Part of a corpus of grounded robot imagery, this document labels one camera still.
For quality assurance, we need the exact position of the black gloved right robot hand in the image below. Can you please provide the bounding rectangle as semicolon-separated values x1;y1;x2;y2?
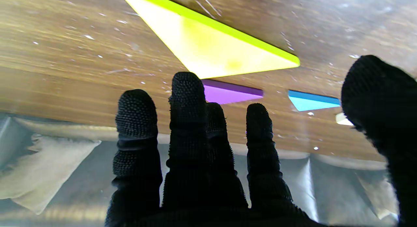
105;55;417;227

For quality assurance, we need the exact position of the large yellow tangram triangle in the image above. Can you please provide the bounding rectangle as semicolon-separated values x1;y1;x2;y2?
119;0;300;79

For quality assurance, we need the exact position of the purple tangram triangle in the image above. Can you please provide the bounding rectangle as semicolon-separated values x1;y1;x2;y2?
201;79;264;105

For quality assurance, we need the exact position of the small blue tangram triangle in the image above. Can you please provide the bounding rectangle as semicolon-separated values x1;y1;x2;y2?
288;90;341;112

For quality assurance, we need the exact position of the dark brown leather sofa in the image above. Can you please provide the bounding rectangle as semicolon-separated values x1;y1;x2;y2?
0;113;404;227

